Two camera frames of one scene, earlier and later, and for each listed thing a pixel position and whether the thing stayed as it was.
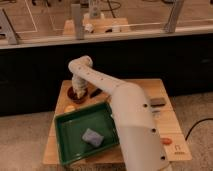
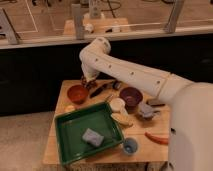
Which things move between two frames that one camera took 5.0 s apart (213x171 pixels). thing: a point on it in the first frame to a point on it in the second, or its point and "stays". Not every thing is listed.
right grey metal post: x=172 y=21 stays
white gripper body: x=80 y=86 to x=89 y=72
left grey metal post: x=7 y=29 stays
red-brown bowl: x=73 y=97 stays
